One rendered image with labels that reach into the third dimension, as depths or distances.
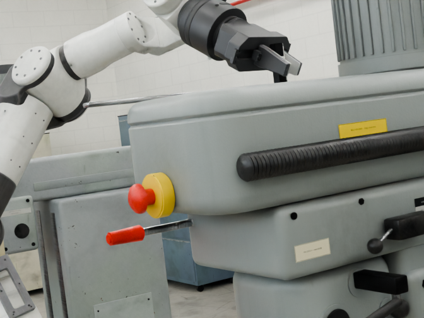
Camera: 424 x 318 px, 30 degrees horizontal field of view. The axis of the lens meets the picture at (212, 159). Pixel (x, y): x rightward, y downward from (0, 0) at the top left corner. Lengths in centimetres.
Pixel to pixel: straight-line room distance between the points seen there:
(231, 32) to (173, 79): 854
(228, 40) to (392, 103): 26
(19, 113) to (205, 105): 46
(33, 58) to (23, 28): 933
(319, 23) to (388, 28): 624
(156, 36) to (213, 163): 43
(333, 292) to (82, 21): 1003
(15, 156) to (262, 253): 48
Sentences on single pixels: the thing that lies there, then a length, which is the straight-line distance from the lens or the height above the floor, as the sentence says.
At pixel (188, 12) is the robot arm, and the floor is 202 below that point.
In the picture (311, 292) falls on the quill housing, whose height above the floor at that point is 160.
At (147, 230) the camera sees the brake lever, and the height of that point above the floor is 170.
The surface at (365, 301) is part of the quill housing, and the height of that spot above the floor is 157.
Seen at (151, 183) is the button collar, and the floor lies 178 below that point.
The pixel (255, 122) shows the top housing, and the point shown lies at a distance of 99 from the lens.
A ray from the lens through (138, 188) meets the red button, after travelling 104.
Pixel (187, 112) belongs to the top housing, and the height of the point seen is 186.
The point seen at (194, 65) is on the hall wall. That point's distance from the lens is 930.
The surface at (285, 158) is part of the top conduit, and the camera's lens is 98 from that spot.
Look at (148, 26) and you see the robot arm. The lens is 138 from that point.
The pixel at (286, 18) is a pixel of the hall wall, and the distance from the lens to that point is 787.
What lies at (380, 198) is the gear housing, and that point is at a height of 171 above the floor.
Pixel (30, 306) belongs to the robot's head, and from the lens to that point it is 111.
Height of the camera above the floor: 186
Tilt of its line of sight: 3 degrees down
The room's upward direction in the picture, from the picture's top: 7 degrees counter-clockwise
